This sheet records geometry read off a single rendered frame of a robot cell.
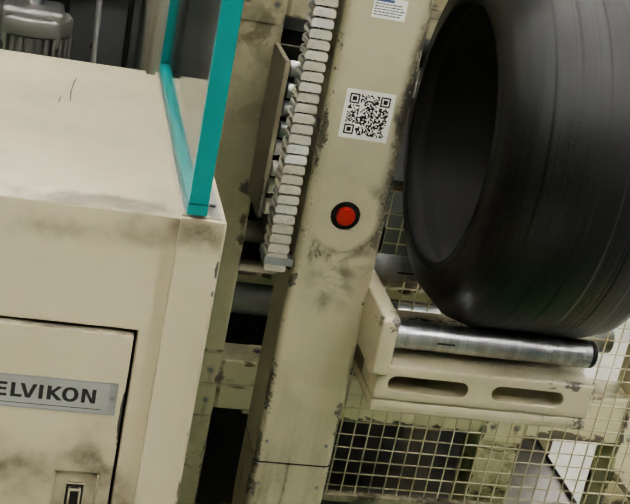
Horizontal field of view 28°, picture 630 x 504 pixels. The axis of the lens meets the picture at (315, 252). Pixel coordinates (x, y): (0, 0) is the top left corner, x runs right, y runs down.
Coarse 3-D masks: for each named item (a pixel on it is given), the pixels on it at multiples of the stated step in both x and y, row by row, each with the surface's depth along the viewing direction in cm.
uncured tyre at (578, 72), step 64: (448, 0) 209; (512, 0) 180; (576, 0) 177; (448, 64) 221; (512, 64) 176; (576, 64) 171; (448, 128) 227; (512, 128) 173; (576, 128) 170; (448, 192) 226; (512, 192) 174; (576, 192) 172; (448, 256) 190; (512, 256) 177; (576, 256) 177; (512, 320) 189; (576, 320) 189
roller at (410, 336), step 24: (408, 336) 192; (432, 336) 193; (456, 336) 194; (480, 336) 195; (504, 336) 196; (528, 336) 197; (552, 336) 199; (528, 360) 198; (552, 360) 198; (576, 360) 198
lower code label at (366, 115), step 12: (348, 96) 184; (360, 96) 184; (372, 96) 184; (384, 96) 185; (348, 108) 185; (360, 108) 185; (372, 108) 185; (384, 108) 186; (348, 120) 185; (360, 120) 186; (372, 120) 186; (384, 120) 186; (348, 132) 186; (360, 132) 186; (372, 132) 187; (384, 132) 187
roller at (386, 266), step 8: (376, 256) 218; (384, 256) 219; (392, 256) 219; (400, 256) 220; (376, 264) 218; (384, 264) 218; (392, 264) 218; (400, 264) 219; (408, 264) 219; (376, 272) 218; (384, 272) 218; (392, 272) 219; (400, 272) 219; (408, 272) 219; (400, 280) 220; (408, 280) 220; (416, 280) 220
